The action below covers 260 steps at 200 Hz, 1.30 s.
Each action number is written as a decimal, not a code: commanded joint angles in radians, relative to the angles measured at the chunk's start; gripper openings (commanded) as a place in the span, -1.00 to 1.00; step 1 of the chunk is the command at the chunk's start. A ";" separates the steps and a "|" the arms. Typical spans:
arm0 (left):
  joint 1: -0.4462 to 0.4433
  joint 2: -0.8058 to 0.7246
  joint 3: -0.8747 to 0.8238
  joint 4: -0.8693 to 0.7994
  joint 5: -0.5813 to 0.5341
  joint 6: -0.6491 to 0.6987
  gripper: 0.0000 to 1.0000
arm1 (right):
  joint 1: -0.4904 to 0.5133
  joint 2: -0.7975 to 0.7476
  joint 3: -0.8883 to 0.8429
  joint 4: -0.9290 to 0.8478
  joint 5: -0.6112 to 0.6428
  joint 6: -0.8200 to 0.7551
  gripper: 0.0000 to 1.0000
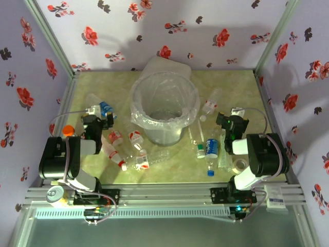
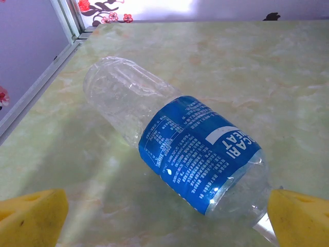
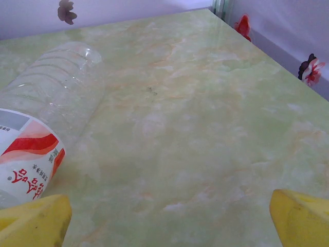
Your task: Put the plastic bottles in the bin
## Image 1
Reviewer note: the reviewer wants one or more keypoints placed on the clear unlabelled plastic bottle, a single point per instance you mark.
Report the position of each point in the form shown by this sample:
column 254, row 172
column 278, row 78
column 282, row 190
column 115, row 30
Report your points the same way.
column 225, row 160

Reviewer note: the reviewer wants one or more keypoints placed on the blue label plastic bottle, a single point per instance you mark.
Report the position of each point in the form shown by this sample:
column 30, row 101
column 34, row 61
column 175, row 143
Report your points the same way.
column 212, row 149
column 104, row 106

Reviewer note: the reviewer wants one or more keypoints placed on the white medicine bag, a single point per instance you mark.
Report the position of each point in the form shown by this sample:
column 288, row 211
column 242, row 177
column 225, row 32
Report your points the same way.
column 164, row 65

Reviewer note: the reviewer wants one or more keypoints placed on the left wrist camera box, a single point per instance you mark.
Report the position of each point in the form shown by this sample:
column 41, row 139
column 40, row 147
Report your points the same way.
column 93, row 110

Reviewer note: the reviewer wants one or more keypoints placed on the green controller board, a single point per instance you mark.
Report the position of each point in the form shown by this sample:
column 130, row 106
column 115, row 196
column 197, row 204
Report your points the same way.
column 96, row 212
column 239, row 209

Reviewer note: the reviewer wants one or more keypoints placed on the right base wiring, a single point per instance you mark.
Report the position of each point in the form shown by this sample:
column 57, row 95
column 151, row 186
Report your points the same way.
column 258, row 205

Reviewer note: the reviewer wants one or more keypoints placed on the aluminium right corner post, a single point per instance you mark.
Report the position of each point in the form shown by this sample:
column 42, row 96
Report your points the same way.
column 274, row 38

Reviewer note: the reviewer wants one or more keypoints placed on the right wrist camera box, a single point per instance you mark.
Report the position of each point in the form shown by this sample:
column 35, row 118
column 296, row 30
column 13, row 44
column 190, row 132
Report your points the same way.
column 237, row 112

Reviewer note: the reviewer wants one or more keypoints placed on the left base wiring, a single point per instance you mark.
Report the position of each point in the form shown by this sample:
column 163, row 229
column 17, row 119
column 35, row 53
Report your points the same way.
column 114, row 205

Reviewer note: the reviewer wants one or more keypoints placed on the black right mount plate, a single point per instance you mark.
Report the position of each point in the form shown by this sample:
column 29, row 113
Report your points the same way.
column 218, row 195

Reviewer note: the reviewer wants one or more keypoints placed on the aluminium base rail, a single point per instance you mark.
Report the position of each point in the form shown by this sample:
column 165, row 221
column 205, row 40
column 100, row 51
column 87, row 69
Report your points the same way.
column 164, row 193

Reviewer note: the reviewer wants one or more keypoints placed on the clear bottle with green label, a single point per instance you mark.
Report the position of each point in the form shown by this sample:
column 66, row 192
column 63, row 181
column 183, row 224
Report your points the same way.
column 200, row 152

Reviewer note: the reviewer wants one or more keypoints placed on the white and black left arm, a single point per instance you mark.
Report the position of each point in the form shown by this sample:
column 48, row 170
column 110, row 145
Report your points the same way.
column 56, row 159

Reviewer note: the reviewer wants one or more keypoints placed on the black mount plate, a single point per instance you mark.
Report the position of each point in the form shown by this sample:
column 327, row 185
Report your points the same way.
column 218, row 195
column 113, row 195

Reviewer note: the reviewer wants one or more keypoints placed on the base wiring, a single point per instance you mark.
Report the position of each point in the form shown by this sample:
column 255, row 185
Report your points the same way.
column 114, row 205
column 258, row 205

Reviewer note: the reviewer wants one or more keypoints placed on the aluminium left corner post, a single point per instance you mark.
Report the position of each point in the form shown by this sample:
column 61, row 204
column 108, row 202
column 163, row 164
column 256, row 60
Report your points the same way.
column 52, row 38

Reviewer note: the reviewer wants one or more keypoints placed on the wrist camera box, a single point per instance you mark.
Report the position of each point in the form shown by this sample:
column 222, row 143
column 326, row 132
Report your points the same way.
column 93, row 110
column 237, row 112

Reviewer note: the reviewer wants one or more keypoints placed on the black left mount plate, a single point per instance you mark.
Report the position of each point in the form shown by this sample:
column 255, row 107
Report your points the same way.
column 113, row 195

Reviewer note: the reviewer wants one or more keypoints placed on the aluminium left side rail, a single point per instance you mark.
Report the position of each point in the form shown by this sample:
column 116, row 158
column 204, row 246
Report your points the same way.
column 67, row 99

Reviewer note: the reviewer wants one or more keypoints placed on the aluminium corner post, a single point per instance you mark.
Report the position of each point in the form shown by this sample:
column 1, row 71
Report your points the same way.
column 52, row 38
column 274, row 38

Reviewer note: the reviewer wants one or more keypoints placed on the white tape roll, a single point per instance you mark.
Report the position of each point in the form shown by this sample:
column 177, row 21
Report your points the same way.
column 235, row 168

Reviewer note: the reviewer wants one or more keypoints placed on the orange cap plastic bottle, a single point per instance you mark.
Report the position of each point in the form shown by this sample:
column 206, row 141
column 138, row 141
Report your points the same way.
column 68, row 130

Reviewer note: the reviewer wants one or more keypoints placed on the small white box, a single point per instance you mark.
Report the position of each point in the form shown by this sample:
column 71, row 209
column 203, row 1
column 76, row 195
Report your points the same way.
column 275, row 198

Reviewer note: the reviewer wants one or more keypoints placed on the left green controller board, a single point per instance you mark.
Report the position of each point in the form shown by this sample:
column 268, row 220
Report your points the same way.
column 96, row 212

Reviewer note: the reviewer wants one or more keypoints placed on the aluminium right side rail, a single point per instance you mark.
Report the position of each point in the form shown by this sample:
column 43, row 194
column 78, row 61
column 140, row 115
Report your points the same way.
column 264, row 97

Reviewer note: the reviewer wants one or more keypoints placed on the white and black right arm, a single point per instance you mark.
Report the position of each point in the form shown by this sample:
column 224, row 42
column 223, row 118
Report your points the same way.
column 264, row 154

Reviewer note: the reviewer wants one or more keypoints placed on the yellow metal can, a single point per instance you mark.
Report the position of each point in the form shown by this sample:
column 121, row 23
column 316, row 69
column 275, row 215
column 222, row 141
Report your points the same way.
column 55, row 196

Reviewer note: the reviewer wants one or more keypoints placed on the right green controller board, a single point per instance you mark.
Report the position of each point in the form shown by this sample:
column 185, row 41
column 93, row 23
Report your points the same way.
column 239, row 209

